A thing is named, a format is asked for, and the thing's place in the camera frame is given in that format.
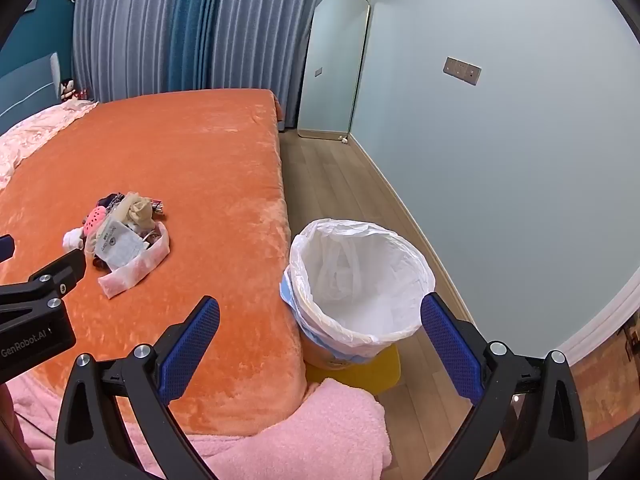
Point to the standing floor mirror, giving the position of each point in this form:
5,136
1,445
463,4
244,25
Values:
330,65

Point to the small plush toy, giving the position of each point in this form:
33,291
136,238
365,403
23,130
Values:
69,89

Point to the yellow stool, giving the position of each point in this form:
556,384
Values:
370,375

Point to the white printed packet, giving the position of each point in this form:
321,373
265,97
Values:
120,245

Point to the blue curtain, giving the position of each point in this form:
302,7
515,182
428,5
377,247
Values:
197,25

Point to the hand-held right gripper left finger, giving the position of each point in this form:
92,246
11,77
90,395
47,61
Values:
192,342

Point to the blue padded headboard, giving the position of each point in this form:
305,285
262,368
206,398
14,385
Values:
27,87

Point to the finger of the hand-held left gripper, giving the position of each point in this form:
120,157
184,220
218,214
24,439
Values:
5,247
60,272

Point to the pink fluffy blanket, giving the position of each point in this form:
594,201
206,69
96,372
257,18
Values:
310,440

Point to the light pink quilt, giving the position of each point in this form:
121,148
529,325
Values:
30,135

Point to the wall switch plate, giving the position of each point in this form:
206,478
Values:
462,70

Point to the beige waste bin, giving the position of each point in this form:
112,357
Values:
320,355

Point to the orange plush blanket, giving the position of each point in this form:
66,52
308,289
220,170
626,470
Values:
190,170

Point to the red plaid wrapper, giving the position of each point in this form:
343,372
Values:
158,207

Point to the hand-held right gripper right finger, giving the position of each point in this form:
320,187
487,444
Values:
450,345

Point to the white plastic bin bag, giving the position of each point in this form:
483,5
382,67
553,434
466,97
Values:
380,280

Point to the grey curtain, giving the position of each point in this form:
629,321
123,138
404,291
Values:
125,35
280,35

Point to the beige crumpled cloth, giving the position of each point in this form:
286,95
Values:
137,210

